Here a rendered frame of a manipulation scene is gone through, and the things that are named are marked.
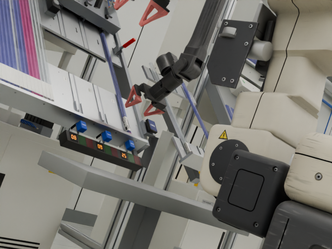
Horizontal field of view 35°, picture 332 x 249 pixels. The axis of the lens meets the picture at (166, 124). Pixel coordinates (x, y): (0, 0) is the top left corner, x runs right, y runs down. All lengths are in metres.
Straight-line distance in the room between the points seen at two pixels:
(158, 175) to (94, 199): 2.34
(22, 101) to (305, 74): 0.80
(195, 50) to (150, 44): 2.76
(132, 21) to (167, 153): 2.35
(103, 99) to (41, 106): 0.32
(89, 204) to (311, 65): 3.35
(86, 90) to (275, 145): 0.84
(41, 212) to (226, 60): 1.11
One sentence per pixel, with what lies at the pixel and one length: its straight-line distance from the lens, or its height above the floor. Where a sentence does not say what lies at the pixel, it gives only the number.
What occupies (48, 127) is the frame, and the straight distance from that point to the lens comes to 2.07.
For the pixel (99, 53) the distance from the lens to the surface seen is 2.03.
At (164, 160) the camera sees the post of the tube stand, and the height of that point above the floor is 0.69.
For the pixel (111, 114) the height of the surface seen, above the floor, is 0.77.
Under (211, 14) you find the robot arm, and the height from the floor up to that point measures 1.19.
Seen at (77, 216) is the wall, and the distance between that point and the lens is 4.33.
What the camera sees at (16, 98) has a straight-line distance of 1.55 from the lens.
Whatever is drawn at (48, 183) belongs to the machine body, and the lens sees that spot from 2.05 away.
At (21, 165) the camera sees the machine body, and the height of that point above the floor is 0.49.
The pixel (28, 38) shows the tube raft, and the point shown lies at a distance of 1.74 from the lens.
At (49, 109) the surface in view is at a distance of 1.60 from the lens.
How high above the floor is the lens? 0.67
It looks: 4 degrees up
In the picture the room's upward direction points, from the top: 20 degrees clockwise
